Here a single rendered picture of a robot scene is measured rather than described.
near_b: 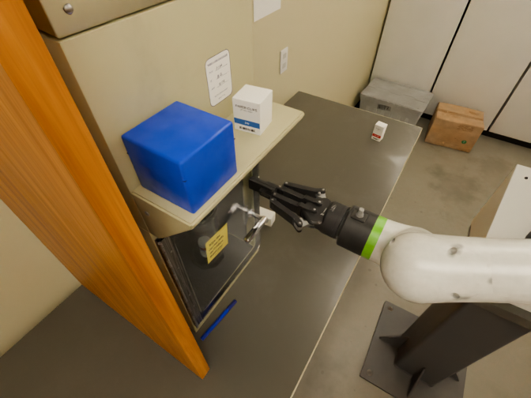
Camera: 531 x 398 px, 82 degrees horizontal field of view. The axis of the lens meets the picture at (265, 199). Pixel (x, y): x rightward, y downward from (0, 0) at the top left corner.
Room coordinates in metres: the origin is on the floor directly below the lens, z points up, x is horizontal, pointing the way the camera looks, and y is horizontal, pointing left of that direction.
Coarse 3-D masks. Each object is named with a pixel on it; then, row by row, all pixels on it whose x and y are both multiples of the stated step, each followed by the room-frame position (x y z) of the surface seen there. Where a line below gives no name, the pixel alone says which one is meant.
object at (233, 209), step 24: (240, 192) 0.49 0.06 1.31; (216, 216) 0.42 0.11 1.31; (240, 216) 0.48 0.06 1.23; (192, 240) 0.35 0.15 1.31; (240, 240) 0.48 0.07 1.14; (192, 264) 0.34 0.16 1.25; (216, 264) 0.39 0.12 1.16; (240, 264) 0.47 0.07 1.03; (192, 288) 0.32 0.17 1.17; (216, 288) 0.37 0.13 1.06
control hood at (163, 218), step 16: (272, 112) 0.50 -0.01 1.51; (288, 112) 0.50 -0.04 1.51; (272, 128) 0.45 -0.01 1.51; (288, 128) 0.46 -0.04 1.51; (240, 144) 0.41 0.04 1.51; (256, 144) 0.41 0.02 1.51; (272, 144) 0.41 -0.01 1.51; (240, 160) 0.37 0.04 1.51; (256, 160) 0.37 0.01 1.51; (240, 176) 0.33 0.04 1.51; (144, 192) 0.30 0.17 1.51; (224, 192) 0.30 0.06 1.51; (144, 208) 0.29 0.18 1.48; (160, 208) 0.27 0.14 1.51; (176, 208) 0.27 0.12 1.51; (208, 208) 0.27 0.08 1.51; (160, 224) 0.28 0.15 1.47; (176, 224) 0.25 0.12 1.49; (192, 224) 0.24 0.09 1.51
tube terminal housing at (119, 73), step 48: (192, 0) 0.46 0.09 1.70; (240, 0) 0.54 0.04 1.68; (48, 48) 0.31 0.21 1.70; (96, 48) 0.33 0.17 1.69; (144, 48) 0.38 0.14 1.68; (192, 48) 0.44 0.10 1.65; (240, 48) 0.54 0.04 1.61; (96, 96) 0.31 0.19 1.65; (144, 96) 0.36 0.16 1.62; (192, 96) 0.43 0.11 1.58; (96, 144) 0.31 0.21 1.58
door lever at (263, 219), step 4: (252, 208) 0.52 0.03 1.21; (252, 212) 0.51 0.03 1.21; (248, 216) 0.51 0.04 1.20; (256, 216) 0.50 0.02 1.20; (260, 216) 0.50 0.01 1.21; (264, 216) 0.50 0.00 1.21; (260, 220) 0.49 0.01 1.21; (264, 220) 0.49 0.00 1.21; (268, 220) 0.49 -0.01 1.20; (256, 224) 0.47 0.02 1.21; (260, 224) 0.47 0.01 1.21; (252, 228) 0.46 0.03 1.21; (256, 228) 0.46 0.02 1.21; (260, 228) 0.47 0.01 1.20; (248, 232) 0.45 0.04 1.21; (252, 232) 0.45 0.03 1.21; (256, 232) 0.45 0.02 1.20; (248, 236) 0.44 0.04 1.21; (252, 236) 0.44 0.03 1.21; (244, 240) 0.43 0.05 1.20; (248, 240) 0.43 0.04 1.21
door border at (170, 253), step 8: (168, 240) 0.31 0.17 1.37; (168, 248) 0.31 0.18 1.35; (168, 256) 0.30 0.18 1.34; (176, 256) 0.31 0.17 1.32; (176, 264) 0.31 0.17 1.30; (176, 272) 0.30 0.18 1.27; (184, 280) 0.31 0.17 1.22; (184, 288) 0.30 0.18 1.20; (184, 296) 0.29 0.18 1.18; (192, 296) 0.31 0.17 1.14; (192, 304) 0.31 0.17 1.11; (192, 312) 0.30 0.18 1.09; (200, 320) 0.31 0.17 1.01
